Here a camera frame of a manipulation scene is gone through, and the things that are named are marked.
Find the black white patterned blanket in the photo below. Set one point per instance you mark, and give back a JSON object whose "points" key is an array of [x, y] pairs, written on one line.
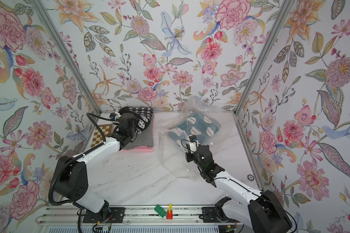
{"points": [[143, 116]]}

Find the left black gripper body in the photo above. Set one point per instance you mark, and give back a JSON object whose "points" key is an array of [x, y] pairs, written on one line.
{"points": [[138, 123]]}

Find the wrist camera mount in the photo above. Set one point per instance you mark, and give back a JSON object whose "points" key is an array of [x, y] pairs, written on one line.
{"points": [[115, 116], [192, 143]]}

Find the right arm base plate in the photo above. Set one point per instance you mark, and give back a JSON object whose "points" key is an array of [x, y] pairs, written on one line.
{"points": [[214, 215]]}

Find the grey blanket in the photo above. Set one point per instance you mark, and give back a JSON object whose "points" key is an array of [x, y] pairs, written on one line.
{"points": [[145, 139]]}

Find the red yellow clip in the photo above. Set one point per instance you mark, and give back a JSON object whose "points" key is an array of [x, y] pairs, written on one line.
{"points": [[169, 215]]}

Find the green tag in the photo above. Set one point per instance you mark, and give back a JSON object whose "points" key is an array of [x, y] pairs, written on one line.
{"points": [[160, 211]]}

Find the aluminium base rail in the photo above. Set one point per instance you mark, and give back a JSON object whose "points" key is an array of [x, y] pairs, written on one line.
{"points": [[133, 215]]}

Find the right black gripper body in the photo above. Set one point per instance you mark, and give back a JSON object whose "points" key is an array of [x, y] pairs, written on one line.
{"points": [[191, 156]]}

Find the pink blanket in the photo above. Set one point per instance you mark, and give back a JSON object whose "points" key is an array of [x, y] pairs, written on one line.
{"points": [[142, 149]]}

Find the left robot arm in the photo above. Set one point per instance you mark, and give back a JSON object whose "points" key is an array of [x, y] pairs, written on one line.
{"points": [[70, 180]]}

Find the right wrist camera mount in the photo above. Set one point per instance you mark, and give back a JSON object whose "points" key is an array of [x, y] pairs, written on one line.
{"points": [[192, 143]]}

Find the clear plastic vacuum bag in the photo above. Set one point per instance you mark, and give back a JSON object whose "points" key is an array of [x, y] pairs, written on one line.
{"points": [[172, 156]]}

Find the wooden chessboard box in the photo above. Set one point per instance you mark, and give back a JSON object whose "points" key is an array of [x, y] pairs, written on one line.
{"points": [[97, 138]]}

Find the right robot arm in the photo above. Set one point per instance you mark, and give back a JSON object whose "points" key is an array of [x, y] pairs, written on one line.
{"points": [[260, 211]]}

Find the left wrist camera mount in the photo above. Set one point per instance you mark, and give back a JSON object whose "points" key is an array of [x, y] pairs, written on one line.
{"points": [[115, 116]]}

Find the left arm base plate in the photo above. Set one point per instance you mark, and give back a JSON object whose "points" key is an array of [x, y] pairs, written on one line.
{"points": [[113, 215]]}

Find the small circuit board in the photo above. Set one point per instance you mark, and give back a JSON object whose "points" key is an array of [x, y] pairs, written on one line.
{"points": [[101, 228]]}

